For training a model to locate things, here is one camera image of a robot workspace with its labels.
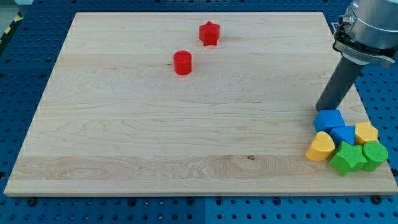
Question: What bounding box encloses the blue triangle block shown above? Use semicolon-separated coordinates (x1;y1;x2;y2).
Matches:
329;126;355;147

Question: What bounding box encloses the green star block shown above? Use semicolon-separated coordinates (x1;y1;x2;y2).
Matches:
329;141;368;176

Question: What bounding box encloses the yellow heart block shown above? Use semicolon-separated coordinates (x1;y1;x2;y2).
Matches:
305;131;335;161

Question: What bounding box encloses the light wooden board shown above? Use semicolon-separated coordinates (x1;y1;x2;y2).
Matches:
4;12;397;197

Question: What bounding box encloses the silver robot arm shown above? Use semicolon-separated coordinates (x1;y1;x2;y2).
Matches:
333;0;397;68

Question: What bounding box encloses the green cylinder block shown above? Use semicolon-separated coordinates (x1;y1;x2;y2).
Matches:
362;141;389;172

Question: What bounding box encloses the yellow hexagon block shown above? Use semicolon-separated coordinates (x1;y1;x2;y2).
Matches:
354;122;378;145

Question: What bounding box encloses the red cylinder block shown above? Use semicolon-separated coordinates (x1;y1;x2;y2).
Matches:
174;50;192;75

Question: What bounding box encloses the blue cube block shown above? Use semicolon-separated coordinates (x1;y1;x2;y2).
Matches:
313;110;345;133

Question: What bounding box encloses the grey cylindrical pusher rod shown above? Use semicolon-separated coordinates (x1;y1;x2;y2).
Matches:
315;57;364;111

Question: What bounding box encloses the red star block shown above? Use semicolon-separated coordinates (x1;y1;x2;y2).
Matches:
199;21;220;46

